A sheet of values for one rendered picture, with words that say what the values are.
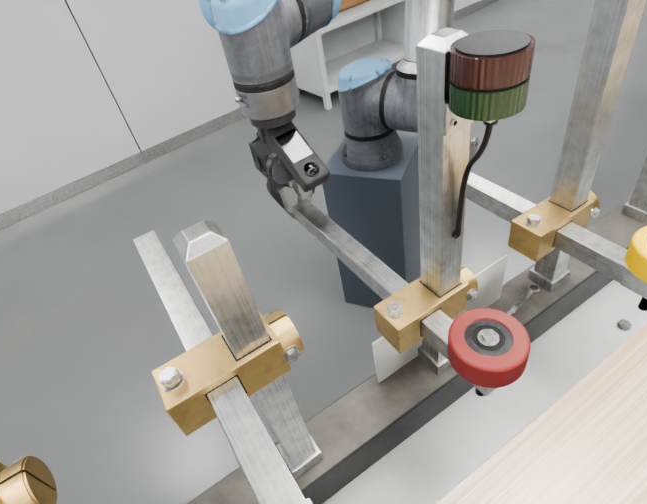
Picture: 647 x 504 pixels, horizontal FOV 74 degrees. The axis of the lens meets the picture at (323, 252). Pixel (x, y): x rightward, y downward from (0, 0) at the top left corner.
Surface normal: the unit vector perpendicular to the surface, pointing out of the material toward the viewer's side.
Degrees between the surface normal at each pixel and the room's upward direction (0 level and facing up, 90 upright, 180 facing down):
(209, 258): 90
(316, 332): 0
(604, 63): 90
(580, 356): 0
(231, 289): 90
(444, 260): 90
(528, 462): 0
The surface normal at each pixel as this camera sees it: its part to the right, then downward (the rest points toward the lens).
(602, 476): -0.16, -0.73
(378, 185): -0.39, 0.67
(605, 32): -0.83, 0.47
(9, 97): 0.59, 0.47
